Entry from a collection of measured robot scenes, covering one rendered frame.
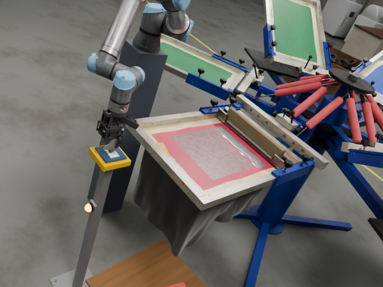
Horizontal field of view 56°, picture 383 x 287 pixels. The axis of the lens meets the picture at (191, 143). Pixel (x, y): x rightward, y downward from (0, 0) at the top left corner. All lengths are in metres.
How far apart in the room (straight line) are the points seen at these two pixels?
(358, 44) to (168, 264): 8.43
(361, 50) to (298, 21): 6.60
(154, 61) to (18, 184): 1.33
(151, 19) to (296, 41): 1.66
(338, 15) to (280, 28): 9.05
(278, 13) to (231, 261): 2.08
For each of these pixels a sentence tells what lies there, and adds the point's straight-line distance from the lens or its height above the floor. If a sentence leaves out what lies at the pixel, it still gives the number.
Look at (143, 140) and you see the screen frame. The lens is 1.65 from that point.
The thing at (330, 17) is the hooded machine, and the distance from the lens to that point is 12.43.
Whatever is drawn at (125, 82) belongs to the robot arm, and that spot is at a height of 1.31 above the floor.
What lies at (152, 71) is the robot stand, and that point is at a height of 1.10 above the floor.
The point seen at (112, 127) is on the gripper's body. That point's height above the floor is 1.11.
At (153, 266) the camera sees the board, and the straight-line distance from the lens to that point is 2.41.
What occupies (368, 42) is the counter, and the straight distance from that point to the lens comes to 9.97.
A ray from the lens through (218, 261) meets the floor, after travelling 2.63.
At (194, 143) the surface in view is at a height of 0.96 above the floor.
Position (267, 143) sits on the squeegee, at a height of 1.04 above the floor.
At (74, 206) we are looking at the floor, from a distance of 2.65.
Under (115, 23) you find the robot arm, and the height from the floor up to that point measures 1.43.
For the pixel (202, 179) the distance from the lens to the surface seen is 1.59.
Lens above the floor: 1.89
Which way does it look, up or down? 31 degrees down
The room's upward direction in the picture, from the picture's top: 22 degrees clockwise
